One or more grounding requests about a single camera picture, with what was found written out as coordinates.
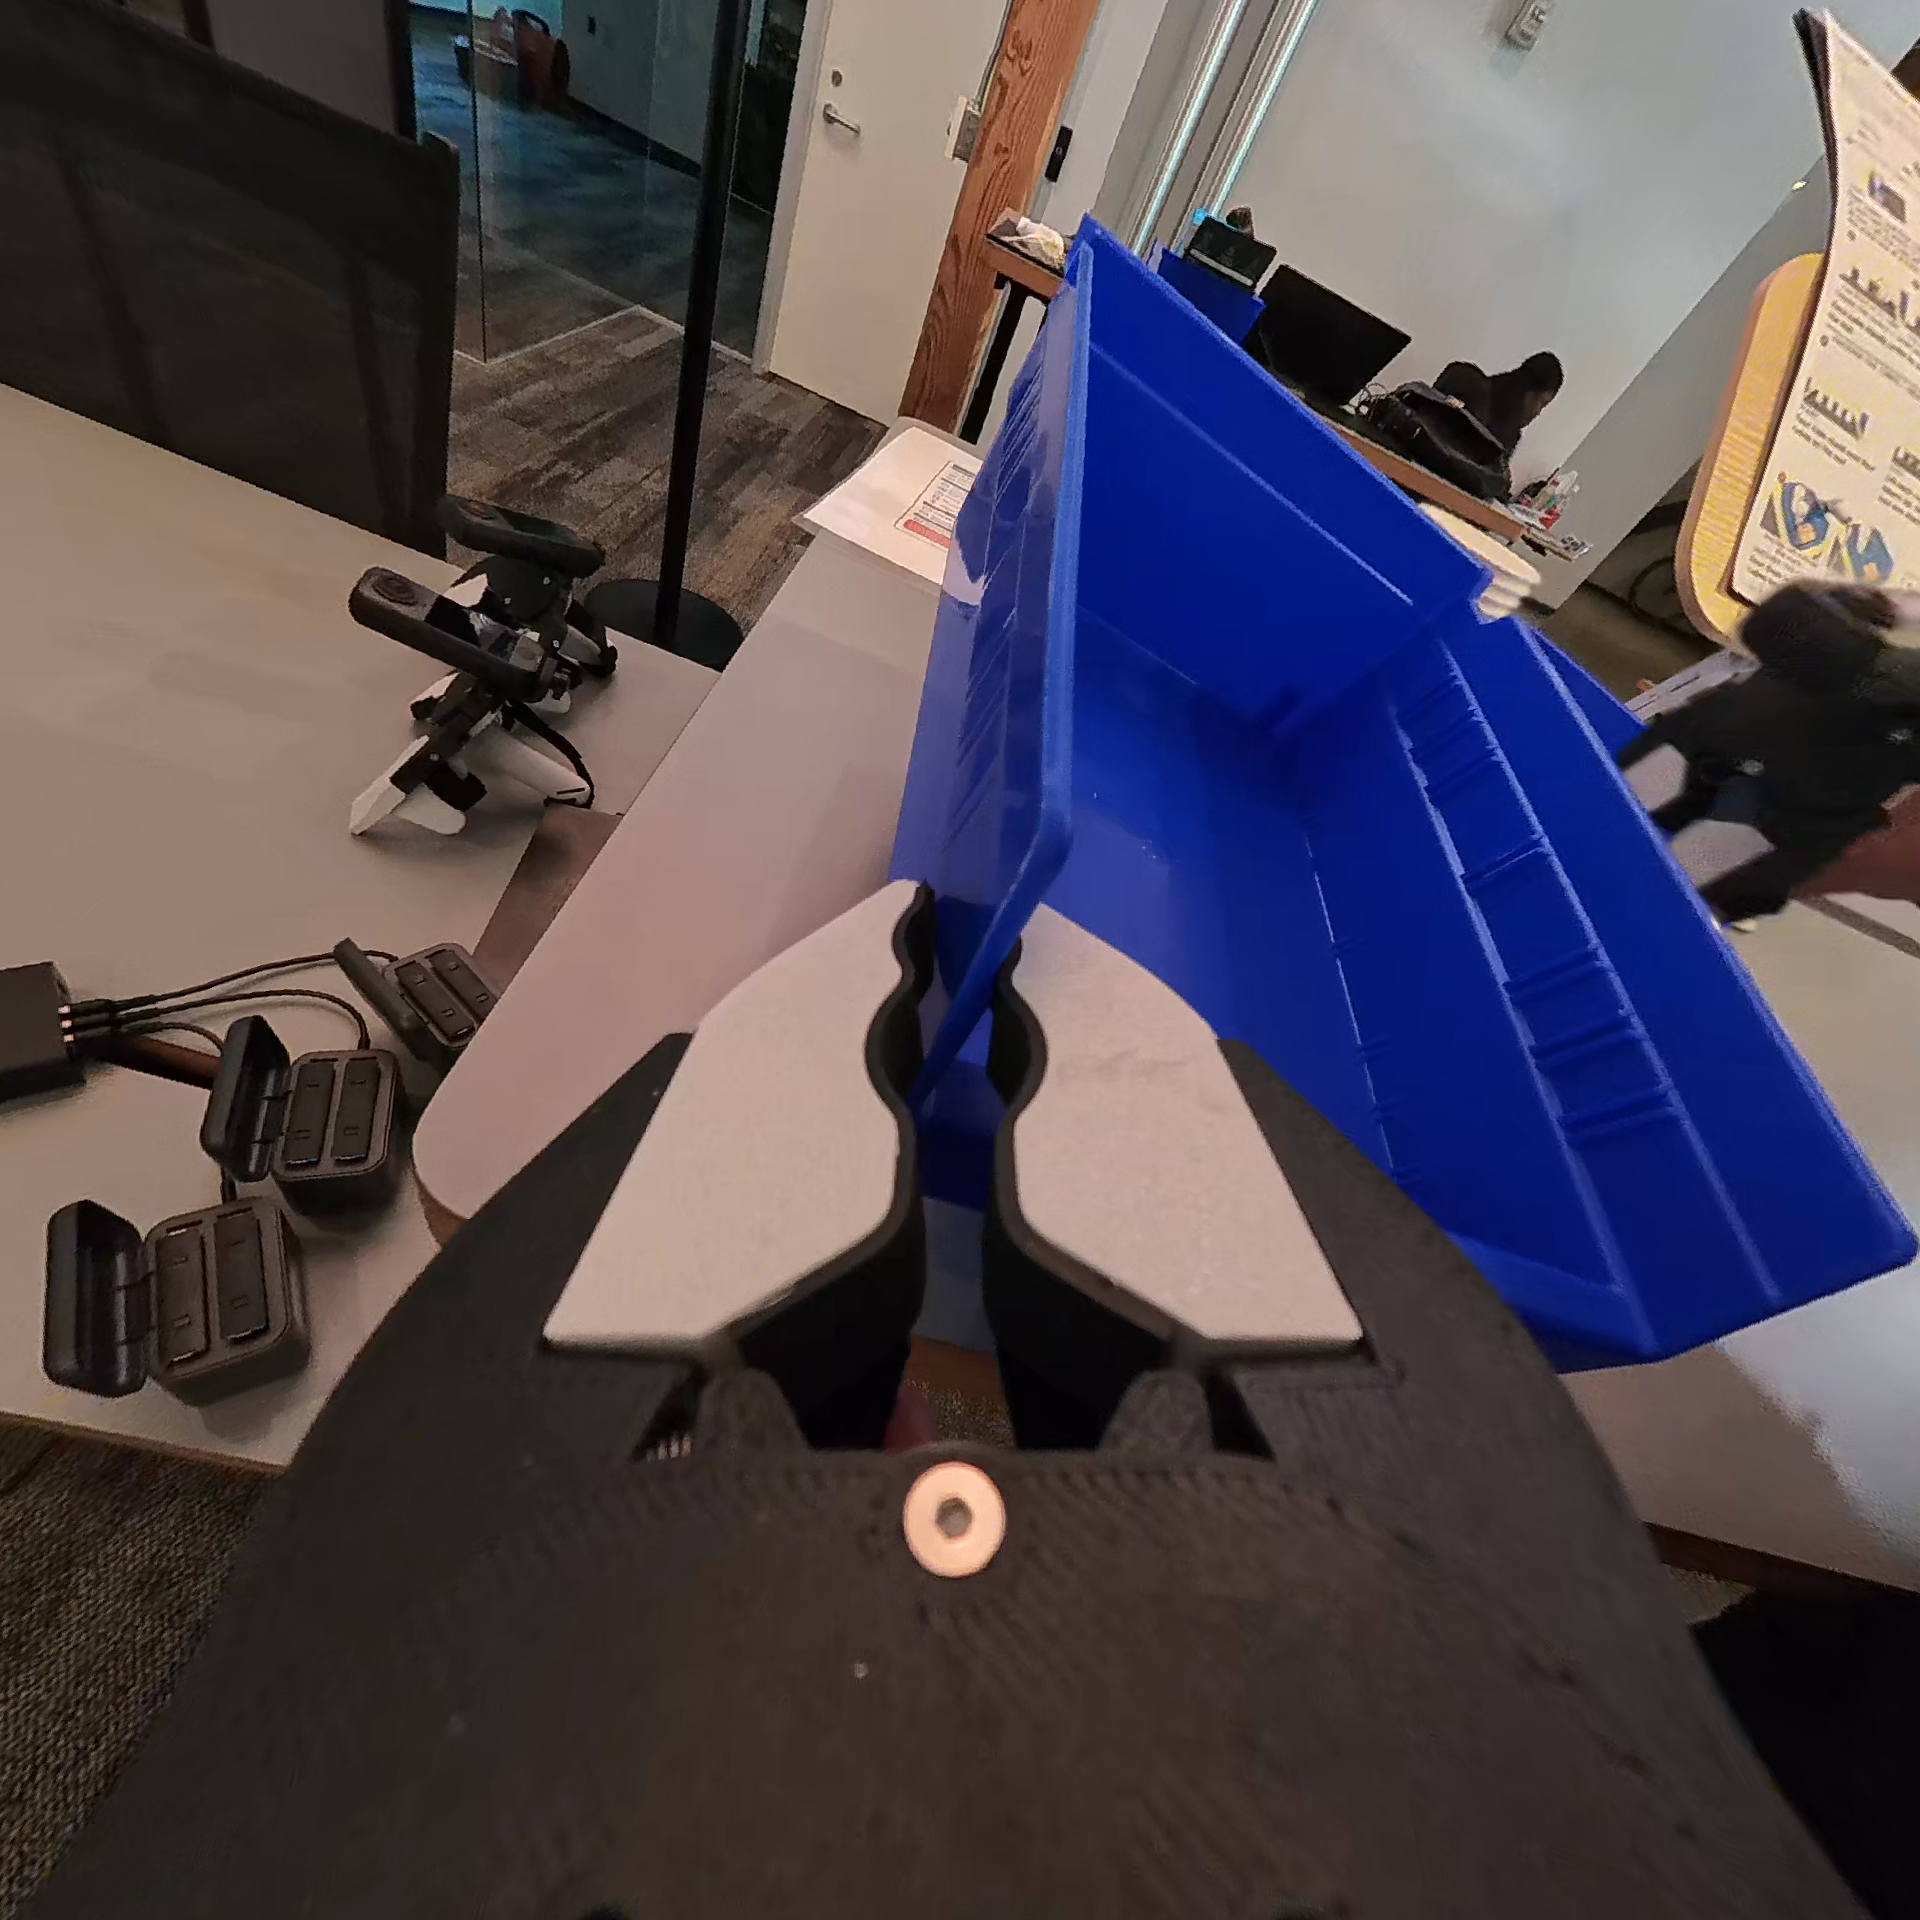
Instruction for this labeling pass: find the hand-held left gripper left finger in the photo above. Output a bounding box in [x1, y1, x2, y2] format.
[541, 880, 943, 1447]

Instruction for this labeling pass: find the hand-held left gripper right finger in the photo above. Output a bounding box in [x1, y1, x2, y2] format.
[980, 914, 1368, 1447]

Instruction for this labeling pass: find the blue plastic bin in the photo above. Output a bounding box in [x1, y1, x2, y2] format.
[888, 215, 1920, 1374]

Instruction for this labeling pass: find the person's right forearm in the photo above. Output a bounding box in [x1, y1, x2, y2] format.
[1792, 817, 1920, 913]

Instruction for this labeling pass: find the curved wooden panel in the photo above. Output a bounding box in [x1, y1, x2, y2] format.
[1674, 250, 1828, 651]

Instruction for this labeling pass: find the black battery charging case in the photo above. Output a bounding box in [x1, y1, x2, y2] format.
[199, 1014, 408, 1221]
[43, 1195, 313, 1406]
[333, 939, 501, 1076]

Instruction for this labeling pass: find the printed poster board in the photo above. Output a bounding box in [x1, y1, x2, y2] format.
[1728, 7, 1920, 607]

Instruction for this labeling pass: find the black laptop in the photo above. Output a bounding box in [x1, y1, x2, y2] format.
[1249, 264, 1417, 410]

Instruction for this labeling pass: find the white paper sheet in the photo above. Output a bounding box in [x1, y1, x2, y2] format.
[792, 426, 988, 582]

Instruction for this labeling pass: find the small blue bin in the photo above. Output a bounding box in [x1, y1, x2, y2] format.
[1152, 245, 1272, 345]

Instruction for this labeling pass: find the black charging hub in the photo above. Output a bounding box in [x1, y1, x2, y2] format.
[0, 961, 89, 1109]

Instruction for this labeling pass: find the black pole with round base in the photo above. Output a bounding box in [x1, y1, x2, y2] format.
[582, 0, 756, 672]

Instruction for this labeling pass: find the wooden table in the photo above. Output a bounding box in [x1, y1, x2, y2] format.
[978, 236, 1596, 569]

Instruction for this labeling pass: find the wooden pillar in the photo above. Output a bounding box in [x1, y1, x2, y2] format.
[897, 0, 1107, 441]

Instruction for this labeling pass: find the white door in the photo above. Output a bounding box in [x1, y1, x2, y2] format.
[751, 0, 1041, 426]

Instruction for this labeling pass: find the black mesh chair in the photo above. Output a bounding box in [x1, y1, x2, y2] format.
[0, 0, 463, 561]

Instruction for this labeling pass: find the black charging cable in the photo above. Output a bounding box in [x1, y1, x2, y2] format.
[75, 945, 396, 1052]

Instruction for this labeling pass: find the black camera rig white handle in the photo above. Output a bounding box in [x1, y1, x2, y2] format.
[347, 495, 620, 841]

